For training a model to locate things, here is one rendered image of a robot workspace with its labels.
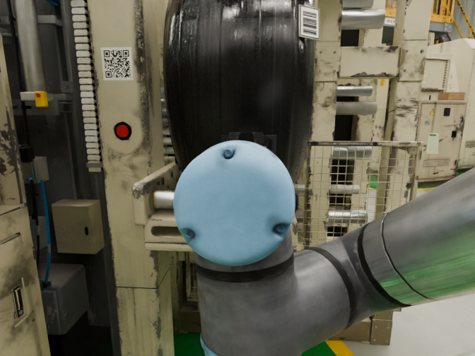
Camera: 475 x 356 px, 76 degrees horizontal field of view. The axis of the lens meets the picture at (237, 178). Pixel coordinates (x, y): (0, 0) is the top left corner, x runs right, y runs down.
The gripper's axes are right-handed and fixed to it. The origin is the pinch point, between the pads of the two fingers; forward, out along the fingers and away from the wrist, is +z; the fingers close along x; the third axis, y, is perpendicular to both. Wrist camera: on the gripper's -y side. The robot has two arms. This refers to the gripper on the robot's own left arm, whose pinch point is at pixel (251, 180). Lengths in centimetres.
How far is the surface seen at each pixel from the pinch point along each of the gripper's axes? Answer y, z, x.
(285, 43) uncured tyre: 23.4, 2.2, -5.5
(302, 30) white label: 25.9, 3.2, -8.4
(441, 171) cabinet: -27, 425, -270
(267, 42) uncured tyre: 23.6, 2.0, -2.4
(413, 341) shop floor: -88, 96, -78
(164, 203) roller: -7.7, 17.2, 21.0
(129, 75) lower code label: 22.6, 21.1, 30.4
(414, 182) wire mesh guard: -7, 66, -59
